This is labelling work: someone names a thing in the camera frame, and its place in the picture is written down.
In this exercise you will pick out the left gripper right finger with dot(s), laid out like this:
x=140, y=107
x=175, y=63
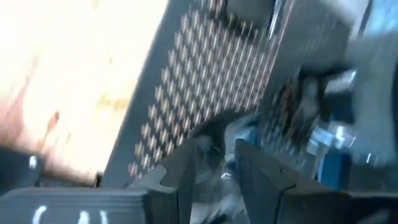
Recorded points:
x=264, y=193

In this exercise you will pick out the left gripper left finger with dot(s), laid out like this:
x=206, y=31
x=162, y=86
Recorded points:
x=174, y=193

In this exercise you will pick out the black cup table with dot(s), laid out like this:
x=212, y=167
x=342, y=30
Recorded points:
x=217, y=199

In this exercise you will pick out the black perforated metal shelf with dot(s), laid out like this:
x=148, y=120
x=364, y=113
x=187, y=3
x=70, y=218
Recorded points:
x=202, y=77

